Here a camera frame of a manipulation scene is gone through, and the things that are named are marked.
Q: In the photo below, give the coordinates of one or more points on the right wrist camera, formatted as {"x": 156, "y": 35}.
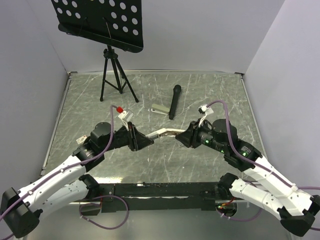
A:
{"x": 205, "y": 111}

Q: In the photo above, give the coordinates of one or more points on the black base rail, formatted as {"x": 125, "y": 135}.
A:
{"x": 160, "y": 195}

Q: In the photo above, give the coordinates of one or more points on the black microphone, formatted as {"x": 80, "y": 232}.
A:
{"x": 174, "y": 102}

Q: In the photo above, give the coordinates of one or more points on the black perforated music stand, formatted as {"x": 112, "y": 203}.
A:
{"x": 115, "y": 23}

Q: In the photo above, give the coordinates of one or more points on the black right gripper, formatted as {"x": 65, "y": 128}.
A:
{"x": 190, "y": 137}

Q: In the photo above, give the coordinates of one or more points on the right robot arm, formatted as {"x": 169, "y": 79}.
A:
{"x": 294, "y": 208}

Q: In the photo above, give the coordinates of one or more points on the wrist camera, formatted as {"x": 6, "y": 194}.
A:
{"x": 124, "y": 115}
{"x": 205, "y": 111}

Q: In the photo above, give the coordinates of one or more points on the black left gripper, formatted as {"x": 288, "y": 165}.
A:
{"x": 136, "y": 140}

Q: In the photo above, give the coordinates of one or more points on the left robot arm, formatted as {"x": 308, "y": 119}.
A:
{"x": 22, "y": 209}

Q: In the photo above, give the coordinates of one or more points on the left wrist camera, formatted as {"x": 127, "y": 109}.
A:
{"x": 124, "y": 115}

